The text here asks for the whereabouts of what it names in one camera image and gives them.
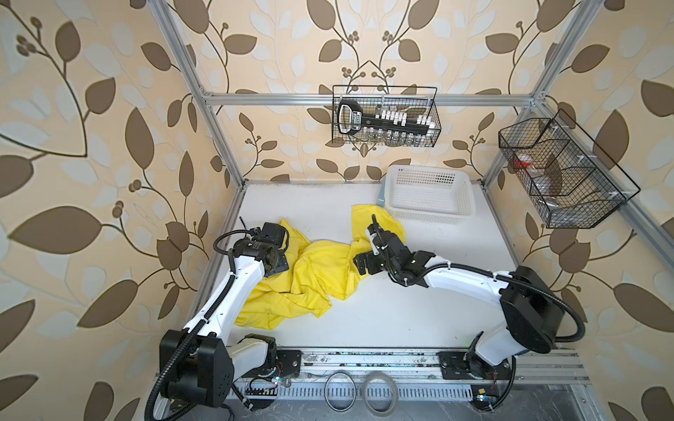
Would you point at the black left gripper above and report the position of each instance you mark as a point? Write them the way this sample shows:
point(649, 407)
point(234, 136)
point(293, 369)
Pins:
point(283, 262)

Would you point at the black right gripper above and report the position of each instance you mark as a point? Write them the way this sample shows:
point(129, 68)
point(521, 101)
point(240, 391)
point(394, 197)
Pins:
point(370, 261)

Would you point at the yellow trousers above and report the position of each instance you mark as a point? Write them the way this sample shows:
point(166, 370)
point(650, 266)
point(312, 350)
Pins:
point(318, 272)

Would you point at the white plastic perforated basket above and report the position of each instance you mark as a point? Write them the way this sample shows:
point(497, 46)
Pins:
point(434, 195)

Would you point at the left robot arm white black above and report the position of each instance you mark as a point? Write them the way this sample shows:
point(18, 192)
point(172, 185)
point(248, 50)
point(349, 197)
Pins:
point(197, 366)

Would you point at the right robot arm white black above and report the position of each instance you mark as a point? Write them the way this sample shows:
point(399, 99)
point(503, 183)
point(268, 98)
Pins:
point(533, 318)

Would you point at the black tool with white sockets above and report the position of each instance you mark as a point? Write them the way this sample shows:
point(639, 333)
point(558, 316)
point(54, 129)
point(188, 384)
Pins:
point(353, 116)

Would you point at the red capped item in basket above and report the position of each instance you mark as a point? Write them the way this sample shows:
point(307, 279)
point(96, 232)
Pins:
point(522, 161)

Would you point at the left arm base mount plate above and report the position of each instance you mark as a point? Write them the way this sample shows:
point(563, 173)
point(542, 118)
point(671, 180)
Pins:
point(284, 363)

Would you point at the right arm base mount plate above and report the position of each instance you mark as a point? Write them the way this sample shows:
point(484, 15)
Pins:
point(460, 365)

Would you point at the aluminium front rail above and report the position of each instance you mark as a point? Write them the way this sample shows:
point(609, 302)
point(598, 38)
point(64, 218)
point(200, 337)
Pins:
point(341, 372)

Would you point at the black wire basket back wall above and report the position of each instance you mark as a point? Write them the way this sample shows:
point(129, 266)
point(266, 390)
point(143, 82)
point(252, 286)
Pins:
point(413, 96)

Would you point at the black wire basket wall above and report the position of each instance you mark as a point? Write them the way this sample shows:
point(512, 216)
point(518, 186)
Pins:
point(413, 96)
point(575, 182)

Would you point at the black wire basket right wall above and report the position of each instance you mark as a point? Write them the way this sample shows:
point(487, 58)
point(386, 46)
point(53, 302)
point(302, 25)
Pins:
point(575, 182)

